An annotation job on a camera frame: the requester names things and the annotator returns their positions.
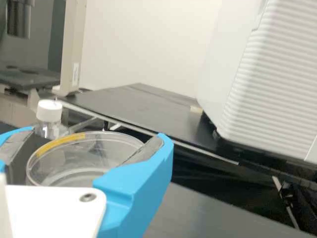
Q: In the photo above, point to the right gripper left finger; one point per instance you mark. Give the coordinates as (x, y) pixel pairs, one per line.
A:
(12, 148)

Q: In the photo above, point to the incubator door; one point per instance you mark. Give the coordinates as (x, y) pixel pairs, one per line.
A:
(272, 86)

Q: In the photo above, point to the white incubator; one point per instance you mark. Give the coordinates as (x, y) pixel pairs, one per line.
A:
(223, 62)

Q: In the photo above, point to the black platform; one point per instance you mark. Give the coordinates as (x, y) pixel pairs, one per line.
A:
(198, 218)
(148, 111)

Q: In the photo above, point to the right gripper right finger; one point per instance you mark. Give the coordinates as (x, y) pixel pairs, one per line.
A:
(138, 188)

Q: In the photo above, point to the petri dish lid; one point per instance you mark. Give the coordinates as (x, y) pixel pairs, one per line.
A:
(81, 161)

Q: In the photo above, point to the cream microscope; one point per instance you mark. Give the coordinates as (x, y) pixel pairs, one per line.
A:
(71, 49)

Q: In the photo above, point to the white-capped bottle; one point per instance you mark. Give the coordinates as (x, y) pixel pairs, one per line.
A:
(49, 110)

